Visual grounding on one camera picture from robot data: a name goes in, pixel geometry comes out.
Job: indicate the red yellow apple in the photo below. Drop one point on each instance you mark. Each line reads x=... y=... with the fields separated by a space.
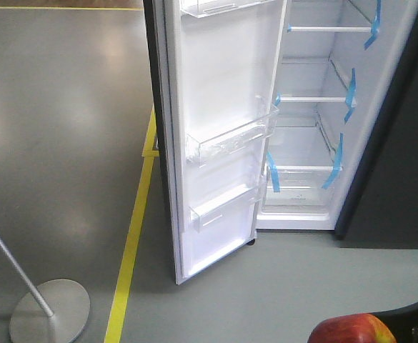
x=354 y=328

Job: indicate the white refrigerator door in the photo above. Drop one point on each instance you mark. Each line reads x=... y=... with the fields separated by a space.
x=213 y=67

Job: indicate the clear door bin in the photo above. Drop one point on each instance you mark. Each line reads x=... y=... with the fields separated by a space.
x=201 y=148
x=204 y=8
x=238 y=197

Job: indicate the clear crisper drawer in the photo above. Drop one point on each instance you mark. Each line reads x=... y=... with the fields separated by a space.
x=289 y=188

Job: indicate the lower clear door bin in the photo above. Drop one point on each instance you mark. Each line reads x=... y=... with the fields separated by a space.
x=238 y=197

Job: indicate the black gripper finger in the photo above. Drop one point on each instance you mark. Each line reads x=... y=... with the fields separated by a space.
x=402 y=322

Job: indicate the silver floor lamp stand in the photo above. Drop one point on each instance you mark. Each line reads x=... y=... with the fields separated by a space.
x=54 y=311

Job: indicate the upper clear door bin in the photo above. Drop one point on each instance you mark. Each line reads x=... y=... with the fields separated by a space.
x=204 y=8

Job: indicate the dark grey refrigerator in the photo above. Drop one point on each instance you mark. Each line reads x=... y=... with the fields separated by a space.
x=347 y=93

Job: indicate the middle clear door bin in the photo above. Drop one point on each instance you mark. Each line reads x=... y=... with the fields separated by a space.
x=201 y=148

